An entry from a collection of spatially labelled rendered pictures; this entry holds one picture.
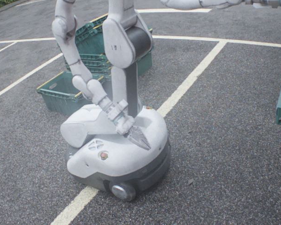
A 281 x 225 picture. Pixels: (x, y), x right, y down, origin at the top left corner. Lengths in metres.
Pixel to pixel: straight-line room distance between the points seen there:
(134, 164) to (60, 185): 0.67
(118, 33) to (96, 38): 1.40
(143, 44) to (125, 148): 0.55
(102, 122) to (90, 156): 0.20
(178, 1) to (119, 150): 0.82
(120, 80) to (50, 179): 0.99
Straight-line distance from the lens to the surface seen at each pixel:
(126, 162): 1.59
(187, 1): 1.26
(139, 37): 1.41
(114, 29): 1.34
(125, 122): 1.36
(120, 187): 1.71
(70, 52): 1.35
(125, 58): 1.36
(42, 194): 2.07
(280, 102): 0.86
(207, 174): 1.89
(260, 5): 4.02
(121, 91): 1.52
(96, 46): 2.76
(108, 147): 1.63
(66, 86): 3.23
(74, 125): 1.84
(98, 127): 1.70
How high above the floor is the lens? 1.32
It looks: 29 degrees down
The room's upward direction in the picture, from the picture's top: 11 degrees counter-clockwise
